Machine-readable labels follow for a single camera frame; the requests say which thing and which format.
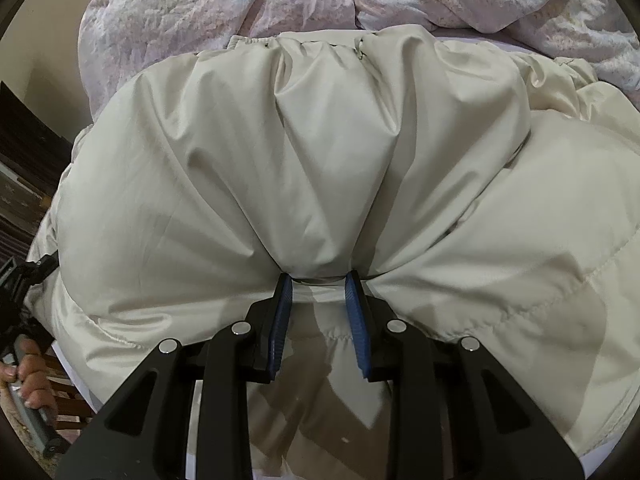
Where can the pink floral quilt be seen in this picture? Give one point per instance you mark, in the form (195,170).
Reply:
(120,38)

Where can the person's left hand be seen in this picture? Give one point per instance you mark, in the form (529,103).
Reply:
(36,391)

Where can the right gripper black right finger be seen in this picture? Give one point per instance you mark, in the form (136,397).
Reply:
(456,413)

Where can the beige puffer jacket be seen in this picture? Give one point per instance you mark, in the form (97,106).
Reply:
(325,185)

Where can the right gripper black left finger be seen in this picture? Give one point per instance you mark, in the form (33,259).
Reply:
(142,431)

